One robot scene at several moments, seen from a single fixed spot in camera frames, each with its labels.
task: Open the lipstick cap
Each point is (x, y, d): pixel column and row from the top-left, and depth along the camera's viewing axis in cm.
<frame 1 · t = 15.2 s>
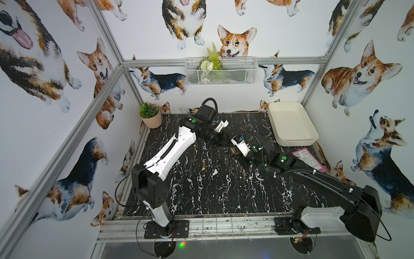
left hand: (234, 144, 73), fingers open
right hand: (232, 153, 75), fingers closed
potted green plant: (150, 115, 105), point 13 cm above the table
cream rectangular tray: (291, 124, 117), on the table
pink card: (304, 155, 100), on the table
gold lipstick lower left: (204, 164, 94), point 3 cm above the table
gold lipstick lower right: (241, 169, 95), on the table

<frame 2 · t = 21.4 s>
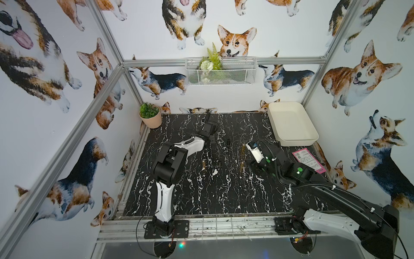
left hand: (211, 133, 102), fingers closed
right hand: (248, 156, 75), fingers open
the named things where they were.

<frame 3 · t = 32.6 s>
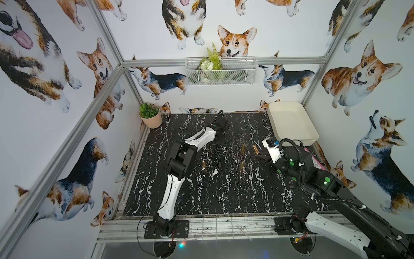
left hand: (221, 139, 102), fingers closed
right hand: (257, 154, 67), fingers closed
the named things where they were.

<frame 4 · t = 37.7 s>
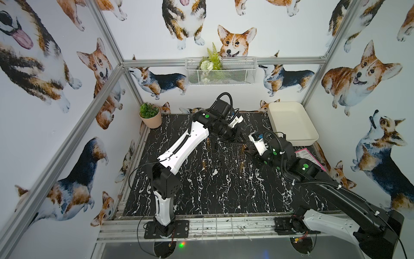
left hand: (248, 140, 71), fingers closed
right hand: (247, 148, 72), fingers open
the named things where they were.

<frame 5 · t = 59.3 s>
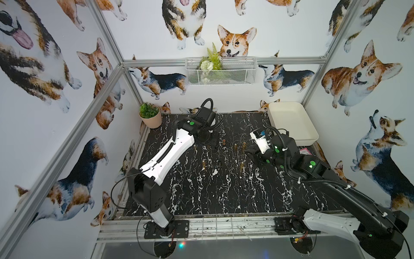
left hand: (217, 139, 79), fingers open
right hand: (247, 149, 68), fingers open
the named things where they were.

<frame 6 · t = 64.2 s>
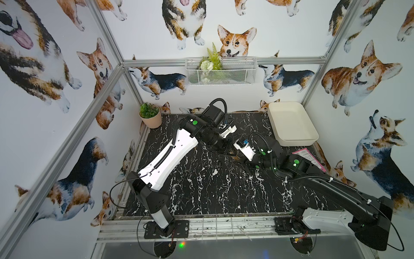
left hand: (237, 153, 66), fingers closed
right hand: (235, 158, 70), fingers open
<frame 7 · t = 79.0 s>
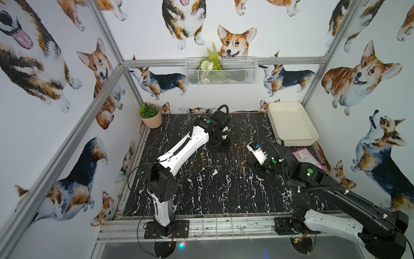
left hand: (230, 150, 78), fingers closed
right hand: (248, 158, 70), fingers open
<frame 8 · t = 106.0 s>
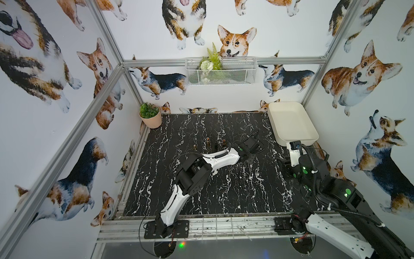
left hand: (252, 153, 93), fingers closed
right hand: (280, 157, 68), fingers open
gold lipstick upper left: (208, 143, 105), on the table
